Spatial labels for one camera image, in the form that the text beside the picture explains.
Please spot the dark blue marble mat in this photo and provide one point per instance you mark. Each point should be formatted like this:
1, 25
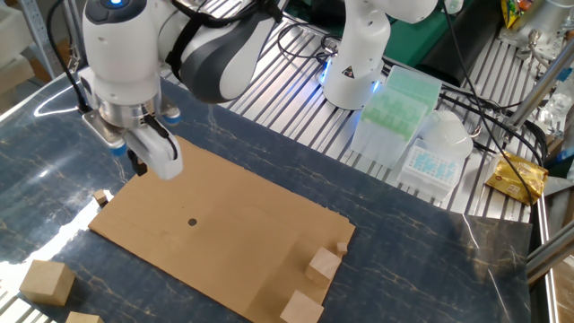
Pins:
403, 251

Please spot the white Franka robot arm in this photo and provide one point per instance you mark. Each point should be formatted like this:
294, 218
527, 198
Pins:
125, 54

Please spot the black foam sheet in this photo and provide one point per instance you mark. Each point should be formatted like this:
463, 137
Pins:
466, 40

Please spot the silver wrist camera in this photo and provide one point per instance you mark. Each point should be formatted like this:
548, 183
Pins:
101, 128

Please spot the black dot marker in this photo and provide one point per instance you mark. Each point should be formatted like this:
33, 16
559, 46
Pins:
192, 222

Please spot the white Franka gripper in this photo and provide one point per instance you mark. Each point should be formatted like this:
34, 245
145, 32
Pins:
159, 157

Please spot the brown cardboard sheet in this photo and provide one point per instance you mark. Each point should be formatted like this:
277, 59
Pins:
224, 211

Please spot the blue white pipette tip box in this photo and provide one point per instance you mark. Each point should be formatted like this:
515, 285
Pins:
428, 170

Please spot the large wooden cube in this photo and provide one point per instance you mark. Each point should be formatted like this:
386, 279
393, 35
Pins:
301, 310
47, 282
84, 318

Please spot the slanted aluminium post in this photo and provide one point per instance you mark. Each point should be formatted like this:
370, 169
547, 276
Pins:
538, 89

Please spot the medium wooden cube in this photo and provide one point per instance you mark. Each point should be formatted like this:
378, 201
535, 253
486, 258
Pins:
324, 264

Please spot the white plastic bowl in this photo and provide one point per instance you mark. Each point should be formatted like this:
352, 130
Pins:
448, 132

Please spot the green pipette tip box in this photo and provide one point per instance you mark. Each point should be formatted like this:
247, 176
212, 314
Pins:
390, 121

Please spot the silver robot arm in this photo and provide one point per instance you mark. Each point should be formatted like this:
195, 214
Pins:
545, 20

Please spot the grey perforated shelf post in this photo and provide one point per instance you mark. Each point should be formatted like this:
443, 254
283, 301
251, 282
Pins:
42, 40

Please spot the gold snack packet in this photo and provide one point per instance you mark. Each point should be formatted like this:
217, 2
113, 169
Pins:
515, 177

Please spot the aluminium frame profile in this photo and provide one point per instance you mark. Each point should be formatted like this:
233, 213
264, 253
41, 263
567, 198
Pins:
551, 258

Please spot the white foam box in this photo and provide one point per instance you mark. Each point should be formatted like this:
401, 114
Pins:
13, 36

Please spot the small wooden cube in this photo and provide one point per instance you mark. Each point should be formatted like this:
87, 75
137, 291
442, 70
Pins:
342, 248
100, 197

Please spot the yellow green snack packet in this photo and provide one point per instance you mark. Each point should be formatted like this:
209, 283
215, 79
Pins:
511, 11

